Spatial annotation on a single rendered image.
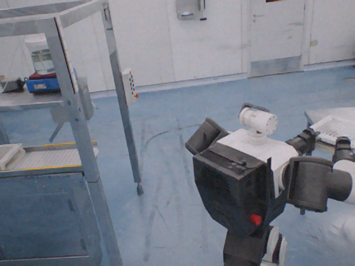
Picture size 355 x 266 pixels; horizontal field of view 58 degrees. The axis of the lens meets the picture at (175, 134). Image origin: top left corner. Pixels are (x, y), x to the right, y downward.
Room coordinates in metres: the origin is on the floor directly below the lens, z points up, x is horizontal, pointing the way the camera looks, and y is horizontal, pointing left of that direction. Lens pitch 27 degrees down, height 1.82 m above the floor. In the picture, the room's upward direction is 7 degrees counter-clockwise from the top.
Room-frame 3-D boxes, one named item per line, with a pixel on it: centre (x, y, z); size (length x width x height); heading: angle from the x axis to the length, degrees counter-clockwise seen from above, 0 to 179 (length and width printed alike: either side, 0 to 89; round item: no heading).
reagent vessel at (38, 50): (1.70, 0.62, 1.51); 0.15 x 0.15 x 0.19
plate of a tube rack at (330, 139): (1.32, -0.78, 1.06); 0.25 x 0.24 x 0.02; 125
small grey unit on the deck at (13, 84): (1.74, 0.84, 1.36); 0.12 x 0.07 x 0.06; 85
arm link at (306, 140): (1.26, -0.56, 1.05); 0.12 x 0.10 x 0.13; 119
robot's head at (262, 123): (0.94, -0.28, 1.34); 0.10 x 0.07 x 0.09; 37
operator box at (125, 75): (2.50, 0.32, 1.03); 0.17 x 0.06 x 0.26; 175
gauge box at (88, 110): (1.79, 0.59, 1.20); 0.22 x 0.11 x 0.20; 85
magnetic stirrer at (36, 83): (1.70, 0.61, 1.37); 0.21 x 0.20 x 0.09; 175
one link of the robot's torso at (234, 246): (0.88, -0.22, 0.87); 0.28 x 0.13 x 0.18; 149
